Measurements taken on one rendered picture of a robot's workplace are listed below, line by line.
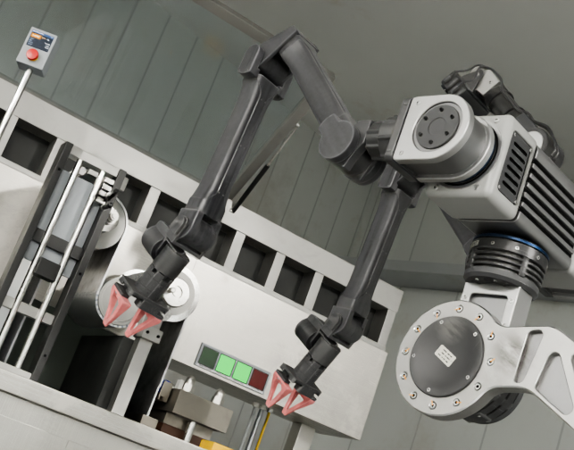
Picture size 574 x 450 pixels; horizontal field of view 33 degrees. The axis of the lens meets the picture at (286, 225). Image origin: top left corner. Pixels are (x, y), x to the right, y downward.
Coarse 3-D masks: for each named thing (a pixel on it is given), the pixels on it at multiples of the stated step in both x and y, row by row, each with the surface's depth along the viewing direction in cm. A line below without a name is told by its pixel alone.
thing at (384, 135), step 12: (408, 108) 162; (384, 120) 165; (396, 120) 162; (372, 132) 166; (384, 132) 163; (396, 132) 161; (372, 144) 166; (384, 144) 163; (396, 144) 160; (372, 156) 168; (384, 156) 164; (396, 168) 162; (408, 180) 165
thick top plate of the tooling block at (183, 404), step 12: (180, 396) 244; (192, 396) 246; (156, 408) 252; (168, 408) 246; (180, 408) 244; (192, 408) 245; (204, 408) 247; (216, 408) 249; (192, 420) 245; (204, 420) 247; (216, 420) 248; (228, 420) 250
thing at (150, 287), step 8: (152, 264) 192; (144, 272) 192; (152, 272) 191; (160, 272) 191; (120, 280) 192; (128, 280) 191; (144, 280) 191; (152, 280) 190; (160, 280) 190; (168, 280) 192; (128, 288) 189; (136, 288) 191; (144, 288) 191; (152, 288) 191; (160, 288) 191; (136, 296) 190; (144, 296) 190; (152, 296) 191; (160, 296) 193; (160, 304) 193
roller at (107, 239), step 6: (114, 204) 245; (120, 210) 246; (120, 216) 246; (120, 222) 245; (120, 228) 245; (102, 234) 243; (108, 234) 244; (114, 234) 244; (120, 234) 245; (102, 240) 243; (108, 240) 243; (114, 240) 244; (96, 246) 242; (102, 246) 242; (108, 246) 243
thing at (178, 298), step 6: (174, 282) 248; (180, 282) 249; (186, 282) 250; (180, 288) 249; (186, 288) 249; (168, 294) 247; (174, 294) 248; (180, 294) 249; (186, 294) 249; (168, 300) 247; (174, 300) 247; (180, 300) 248; (186, 300) 249; (174, 306) 247
